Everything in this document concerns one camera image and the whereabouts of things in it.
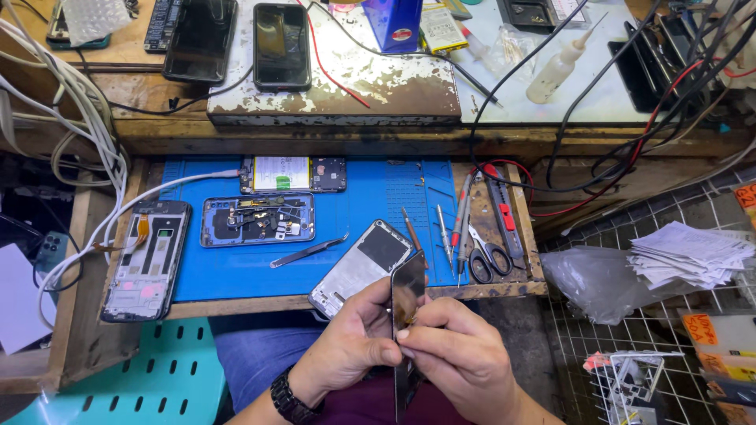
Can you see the person's left hand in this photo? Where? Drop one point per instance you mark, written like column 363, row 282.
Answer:
column 342, row 348

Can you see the person's right hand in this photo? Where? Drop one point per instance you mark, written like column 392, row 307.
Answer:
column 466, row 366

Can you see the black phone display panel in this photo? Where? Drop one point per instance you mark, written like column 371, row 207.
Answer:
column 407, row 283

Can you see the person's maroon shirt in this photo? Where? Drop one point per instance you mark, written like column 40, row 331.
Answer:
column 366, row 407

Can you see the black metal wristwatch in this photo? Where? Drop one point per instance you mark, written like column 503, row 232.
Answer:
column 289, row 398

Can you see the person's blue jeans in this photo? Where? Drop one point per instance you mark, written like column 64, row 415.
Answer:
column 254, row 354

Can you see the steel tweezers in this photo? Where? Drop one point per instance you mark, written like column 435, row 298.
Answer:
column 307, row 252

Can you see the silver precision screwdriver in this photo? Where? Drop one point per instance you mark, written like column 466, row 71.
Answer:
column 445, row 233

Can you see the clear plastic bag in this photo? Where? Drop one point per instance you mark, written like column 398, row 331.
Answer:
column 590, row 283

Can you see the blue silicone repair mat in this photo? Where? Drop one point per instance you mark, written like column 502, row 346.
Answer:
column 366, row 200

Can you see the red multimeter probe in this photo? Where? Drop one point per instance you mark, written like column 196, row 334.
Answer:
column 460, row 212

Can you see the blue phone back housing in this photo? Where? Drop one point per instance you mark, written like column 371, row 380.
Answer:
column 257, row 219

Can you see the grey red utility knife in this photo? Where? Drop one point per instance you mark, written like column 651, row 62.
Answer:
column 505, row 212

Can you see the open phone with white battery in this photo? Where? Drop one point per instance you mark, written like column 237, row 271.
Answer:
column 283, row 174

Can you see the teal plastic stool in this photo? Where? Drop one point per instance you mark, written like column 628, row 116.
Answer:
column 153, row 378

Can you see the orange handwritten label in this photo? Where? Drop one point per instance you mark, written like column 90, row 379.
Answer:
column 700, row 329
column 747, row 203

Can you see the stack of paper slips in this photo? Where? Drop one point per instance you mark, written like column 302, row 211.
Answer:
column 691, row 254

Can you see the worn white metal plate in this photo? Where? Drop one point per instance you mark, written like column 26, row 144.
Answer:
column 378, row 82

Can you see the black pen probe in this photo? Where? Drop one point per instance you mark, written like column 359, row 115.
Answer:
column 475, row 82

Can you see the translucent squeeze bottle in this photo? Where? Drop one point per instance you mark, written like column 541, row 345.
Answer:
column 552, row 74

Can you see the green phone with cameras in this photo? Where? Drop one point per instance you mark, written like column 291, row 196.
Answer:
column 53, row 251

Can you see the black smartphone with red case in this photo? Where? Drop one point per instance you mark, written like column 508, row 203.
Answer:
column 282, row 47

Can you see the clear bag of cotton swabs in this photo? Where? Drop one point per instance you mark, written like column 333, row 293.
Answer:
column 511, row 53

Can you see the white paper sheet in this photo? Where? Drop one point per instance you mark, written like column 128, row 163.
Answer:
column 20, row 301

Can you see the blue box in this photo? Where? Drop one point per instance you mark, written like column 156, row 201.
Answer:
column 393, row 23

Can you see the yellow white phone battery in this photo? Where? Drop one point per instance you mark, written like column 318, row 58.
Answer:
column 443, row 28

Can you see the large black smartphone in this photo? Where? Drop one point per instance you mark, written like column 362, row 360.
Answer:
column 201, row 41

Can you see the black rack of phones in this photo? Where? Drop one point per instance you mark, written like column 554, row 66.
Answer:
column 649, row 65

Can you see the black plastic tray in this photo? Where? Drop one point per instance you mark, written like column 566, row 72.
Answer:
column 528, row 15

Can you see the black test board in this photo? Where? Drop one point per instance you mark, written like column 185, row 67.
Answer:
column 160, row 23

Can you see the bubble wrap sheet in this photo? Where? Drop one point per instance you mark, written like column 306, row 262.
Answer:
column 94, row 20

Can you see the teal cased phone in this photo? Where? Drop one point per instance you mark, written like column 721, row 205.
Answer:
column 56, row 32

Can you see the silver phone middle frame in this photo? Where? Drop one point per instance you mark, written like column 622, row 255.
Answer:
column 360, row 265

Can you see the phone frame with orange flex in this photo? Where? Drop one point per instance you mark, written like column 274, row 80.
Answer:
column 145, row 265

